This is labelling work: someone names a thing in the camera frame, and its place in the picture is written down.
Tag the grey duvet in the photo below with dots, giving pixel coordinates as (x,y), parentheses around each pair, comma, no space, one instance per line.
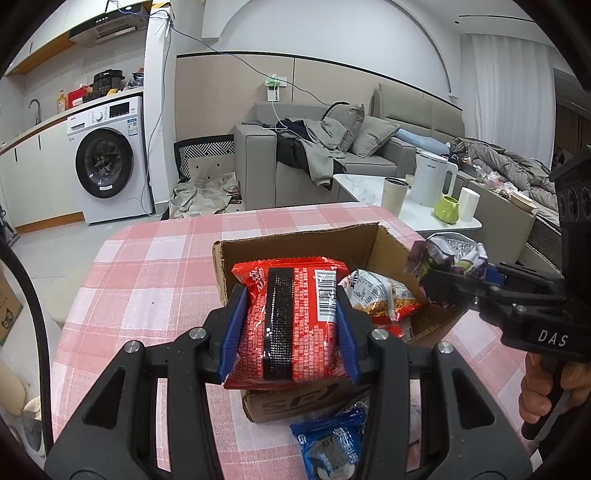
(503,161)

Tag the blue cookie packet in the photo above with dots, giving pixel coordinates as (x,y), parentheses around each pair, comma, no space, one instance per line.
(332,443)

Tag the noodle snack packet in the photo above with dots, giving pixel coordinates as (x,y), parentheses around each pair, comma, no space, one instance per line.
(383,295)

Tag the grey sofa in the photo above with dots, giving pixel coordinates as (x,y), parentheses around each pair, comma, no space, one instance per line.
(258,166)

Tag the person's right hand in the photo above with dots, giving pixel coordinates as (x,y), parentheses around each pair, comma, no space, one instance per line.
(531,392)

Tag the white cup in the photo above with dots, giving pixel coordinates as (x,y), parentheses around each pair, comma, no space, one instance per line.
(468,205)

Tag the yellow soap bottle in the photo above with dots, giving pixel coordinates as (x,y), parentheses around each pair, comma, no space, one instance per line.
(61,104)

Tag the wooden wall cabinet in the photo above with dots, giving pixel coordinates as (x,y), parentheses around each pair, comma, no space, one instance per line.
(41,50)

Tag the pink checkered tablecloth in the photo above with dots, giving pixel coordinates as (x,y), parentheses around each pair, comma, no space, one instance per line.
(152,263)

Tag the white washing machine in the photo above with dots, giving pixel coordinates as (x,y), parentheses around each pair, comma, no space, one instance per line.
(138,184)

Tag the white counter cabinet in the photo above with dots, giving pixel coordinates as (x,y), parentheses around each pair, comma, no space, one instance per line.
(41,180)

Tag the range hood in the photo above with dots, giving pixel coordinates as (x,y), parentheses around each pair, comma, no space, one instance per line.
(111,30)

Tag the curved faucet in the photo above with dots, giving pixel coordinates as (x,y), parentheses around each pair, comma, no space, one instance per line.
(38,105)

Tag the grey bed base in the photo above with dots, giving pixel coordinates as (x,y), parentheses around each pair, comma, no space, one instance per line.
(508,221)

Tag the black pressure cooker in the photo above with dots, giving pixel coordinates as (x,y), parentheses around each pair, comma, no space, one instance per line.
(108,83)

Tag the small red snack packet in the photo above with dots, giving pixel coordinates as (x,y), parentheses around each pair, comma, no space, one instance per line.
(397,331)

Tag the grey hoodie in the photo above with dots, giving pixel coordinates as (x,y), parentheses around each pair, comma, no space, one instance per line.
(321,157)

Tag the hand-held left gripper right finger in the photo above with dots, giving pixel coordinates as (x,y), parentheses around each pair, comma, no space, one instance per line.
(346,332)

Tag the red black-striped snack packet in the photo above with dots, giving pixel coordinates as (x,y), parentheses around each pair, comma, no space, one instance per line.
(309,314)

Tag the printed cardboard box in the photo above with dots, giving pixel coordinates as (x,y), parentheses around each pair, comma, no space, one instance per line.
(8,309)

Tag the dark bag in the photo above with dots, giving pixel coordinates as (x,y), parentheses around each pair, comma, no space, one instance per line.
(136,79)

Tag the grey pillow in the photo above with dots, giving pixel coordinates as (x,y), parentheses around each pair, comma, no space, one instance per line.
(374,136)
(344,124)

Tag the white electric kettle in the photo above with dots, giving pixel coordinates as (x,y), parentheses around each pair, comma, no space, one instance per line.
(429,180)

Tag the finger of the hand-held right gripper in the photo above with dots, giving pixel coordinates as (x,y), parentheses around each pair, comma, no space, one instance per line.
(526,271)
(457,286)

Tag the brown cardboard box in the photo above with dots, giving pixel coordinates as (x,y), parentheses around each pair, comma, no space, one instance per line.
(323,242)

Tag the silver purple snack packet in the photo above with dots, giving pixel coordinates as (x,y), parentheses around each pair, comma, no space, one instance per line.
(438,256)

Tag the white marble coffee table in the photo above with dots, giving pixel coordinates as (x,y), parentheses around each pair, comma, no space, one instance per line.
(360,189)

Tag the red box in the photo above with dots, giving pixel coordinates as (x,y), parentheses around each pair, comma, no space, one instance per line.
(79,99)

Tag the wall power strip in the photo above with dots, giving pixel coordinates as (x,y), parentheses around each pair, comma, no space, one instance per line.
(274,90)

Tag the beige cup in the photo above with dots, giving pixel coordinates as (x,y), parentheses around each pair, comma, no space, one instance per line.
(395,198)

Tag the crumpled floor cloth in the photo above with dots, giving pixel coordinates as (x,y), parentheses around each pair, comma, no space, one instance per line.
(203,196)

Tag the white curtain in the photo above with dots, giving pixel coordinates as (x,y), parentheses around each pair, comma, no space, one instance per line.
(508,92)

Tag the black clothes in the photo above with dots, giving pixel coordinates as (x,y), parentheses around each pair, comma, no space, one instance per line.
(288,150)

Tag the light blue blanket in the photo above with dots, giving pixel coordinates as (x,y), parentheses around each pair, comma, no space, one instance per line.
(422,141)

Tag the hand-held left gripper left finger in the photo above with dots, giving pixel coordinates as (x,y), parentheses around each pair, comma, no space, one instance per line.
(233,327)

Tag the green mug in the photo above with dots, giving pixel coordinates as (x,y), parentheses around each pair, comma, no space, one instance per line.
(445,210)

